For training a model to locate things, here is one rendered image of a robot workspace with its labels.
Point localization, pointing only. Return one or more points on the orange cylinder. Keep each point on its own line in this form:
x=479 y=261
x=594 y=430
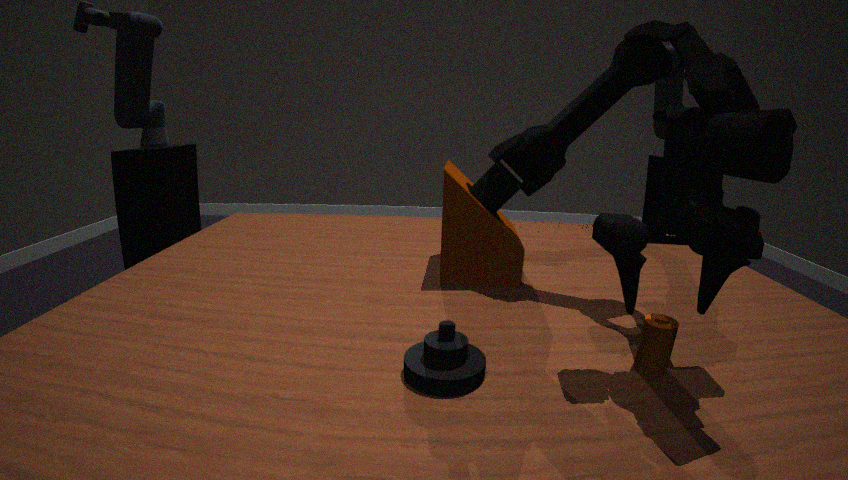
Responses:
x=656 y=344

